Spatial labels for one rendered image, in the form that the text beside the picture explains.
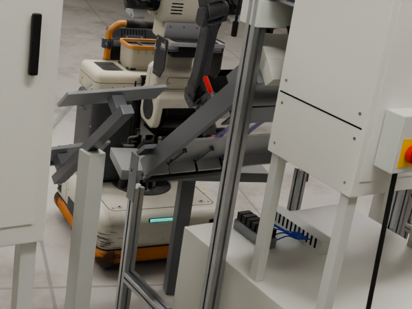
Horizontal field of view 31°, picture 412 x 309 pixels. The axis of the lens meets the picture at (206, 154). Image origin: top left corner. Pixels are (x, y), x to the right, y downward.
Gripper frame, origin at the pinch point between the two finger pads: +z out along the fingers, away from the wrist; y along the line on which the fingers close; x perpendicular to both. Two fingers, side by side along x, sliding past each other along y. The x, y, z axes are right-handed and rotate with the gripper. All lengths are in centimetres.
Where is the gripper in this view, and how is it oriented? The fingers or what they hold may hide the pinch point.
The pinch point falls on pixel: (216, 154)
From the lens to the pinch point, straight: 278.9
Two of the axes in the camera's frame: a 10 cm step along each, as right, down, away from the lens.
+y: 8.3, -0.8, 5.5
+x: -4.8, 3.9, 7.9
